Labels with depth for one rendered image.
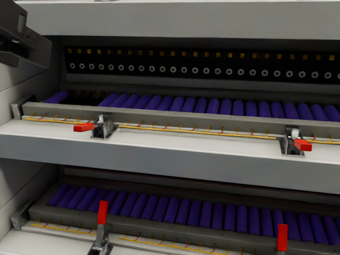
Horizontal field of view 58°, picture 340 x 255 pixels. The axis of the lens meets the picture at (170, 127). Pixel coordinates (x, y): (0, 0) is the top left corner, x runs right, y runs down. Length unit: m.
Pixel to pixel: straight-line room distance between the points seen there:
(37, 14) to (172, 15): 0.20
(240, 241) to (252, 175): 0.13
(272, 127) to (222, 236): 0.19
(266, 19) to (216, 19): 0.06
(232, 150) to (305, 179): 0.10
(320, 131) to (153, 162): 0.23
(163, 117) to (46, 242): 0.29
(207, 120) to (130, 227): 0.22
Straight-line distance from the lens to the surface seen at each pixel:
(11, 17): 0.27
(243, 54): 0.56
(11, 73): 0.59
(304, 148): 0.36
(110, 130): 0.47
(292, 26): 0.43
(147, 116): 0.47
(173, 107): 0.50
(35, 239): 0.60
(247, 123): 0.45
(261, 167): 0.42
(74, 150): 0.48
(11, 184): 0.61
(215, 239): 0.52
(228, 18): 0.43
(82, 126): 0.40
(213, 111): 0.49
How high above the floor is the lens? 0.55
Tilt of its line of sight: 6 degrees down
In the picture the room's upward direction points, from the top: 3 degrees clockwise
